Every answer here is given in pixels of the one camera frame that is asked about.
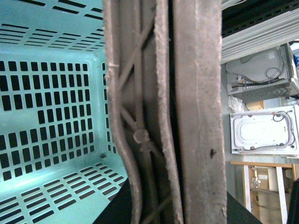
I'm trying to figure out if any brown smooth left gripper right finger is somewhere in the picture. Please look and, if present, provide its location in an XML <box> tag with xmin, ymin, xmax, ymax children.
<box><xmin>173</xmin><ymin>0</ymin><xmax>227</xmax><ymax>224</ymax></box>

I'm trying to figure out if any brown ribbed left gripper left finger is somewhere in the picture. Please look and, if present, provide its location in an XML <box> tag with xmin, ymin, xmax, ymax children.
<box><xmin>103</xmin><ymin>0</ymin><xmax>184</xmax><ymax>224</ymax></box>

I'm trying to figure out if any black lower display tray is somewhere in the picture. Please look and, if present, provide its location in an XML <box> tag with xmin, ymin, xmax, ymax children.
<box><xmin>94</xmin><ymin>179</ymin><xmax>261</xmax><ymax>224</ymax></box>

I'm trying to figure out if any grey appliance upper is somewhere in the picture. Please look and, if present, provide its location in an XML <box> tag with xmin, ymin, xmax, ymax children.
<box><xmin>225</xmin><ymin>43</ymin><xmax>299</xmax><ymax>103</ymax></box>

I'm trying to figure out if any wooden white shelf frame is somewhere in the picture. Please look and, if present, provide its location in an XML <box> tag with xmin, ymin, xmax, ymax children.
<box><xmin>230</xmin><ymin>161</ymin><xmax>299</xmax><ymax>224</ymax></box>

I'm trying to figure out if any light green plastic basket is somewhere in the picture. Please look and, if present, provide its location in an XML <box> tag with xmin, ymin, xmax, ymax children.
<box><xmin>0</xmin><ymin>0</ymin><xmax>127</xmax><ymax>224</ymax></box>

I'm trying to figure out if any black perforated shelf post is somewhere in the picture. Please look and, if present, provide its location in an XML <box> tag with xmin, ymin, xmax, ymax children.
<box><xmin>221</xmin><ymin>0</ymin><xmax>299</xmax><ymax>38</ymax></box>

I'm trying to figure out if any white washing machine back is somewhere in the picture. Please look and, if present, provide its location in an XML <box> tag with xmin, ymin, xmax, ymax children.
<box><xmin>230</xmin><ymin>105</ymin><xmax>299</xmax><ymax>156</ymax></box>

